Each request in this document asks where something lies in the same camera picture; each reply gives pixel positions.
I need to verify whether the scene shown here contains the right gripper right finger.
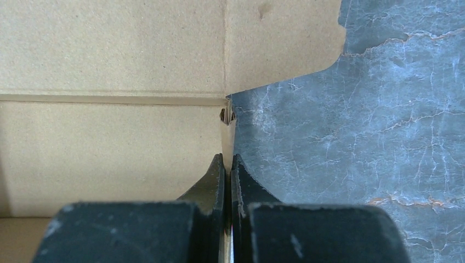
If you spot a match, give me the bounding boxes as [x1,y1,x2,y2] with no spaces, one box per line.
[231,155,410,262]

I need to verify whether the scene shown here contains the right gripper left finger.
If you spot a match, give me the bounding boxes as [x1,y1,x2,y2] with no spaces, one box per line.
[33,154,225,262]

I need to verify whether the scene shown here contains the cardboard box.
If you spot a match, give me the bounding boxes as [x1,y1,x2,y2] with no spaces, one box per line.
[1,1,345,262]

